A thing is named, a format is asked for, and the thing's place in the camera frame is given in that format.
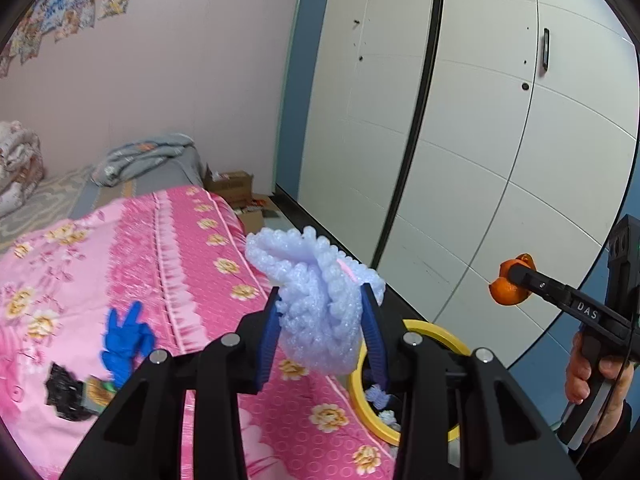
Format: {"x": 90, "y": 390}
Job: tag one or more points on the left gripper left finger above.
{"x": 139, "y": 435}

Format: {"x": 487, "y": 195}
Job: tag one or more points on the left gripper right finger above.
{"x": 502, "y": 435}

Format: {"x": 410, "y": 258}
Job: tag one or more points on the blue rubber glove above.
{"x": 124, "y": 341}

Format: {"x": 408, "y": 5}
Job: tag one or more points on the orange peel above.
{"x": 502, "y": 290}

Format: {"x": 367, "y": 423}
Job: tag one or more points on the purple foam net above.
{"x": 320, "y": 301}

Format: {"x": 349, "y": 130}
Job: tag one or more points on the orange green snack packet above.
{"x": 97, "y": 394}

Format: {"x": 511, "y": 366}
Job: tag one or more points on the yellow rimmed black trash bin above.
{"x": 380, "y": 409}

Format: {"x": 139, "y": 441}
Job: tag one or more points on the person's right hand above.
{"x": 579, "y": 370}

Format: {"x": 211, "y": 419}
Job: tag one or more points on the pink floral bedspread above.
{"x": 180, "y": 253}

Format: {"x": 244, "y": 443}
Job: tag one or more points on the flat open cardboard box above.
{"x": 256, "y": 212}

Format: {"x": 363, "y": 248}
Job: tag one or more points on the white wardrobe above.
{"x": 422, "y": 136}

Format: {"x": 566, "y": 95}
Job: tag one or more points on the grey folded blanket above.
{"x": 133, "y": 159}

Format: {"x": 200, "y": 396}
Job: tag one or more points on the folded floral quilt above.
{"x": 21, "y": 166}

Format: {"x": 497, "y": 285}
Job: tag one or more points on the black wardrobe handle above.
{"x": 545, "y": 52}

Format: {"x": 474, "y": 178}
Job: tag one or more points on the anime posters on wall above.
{"x": 57, "y": 18}

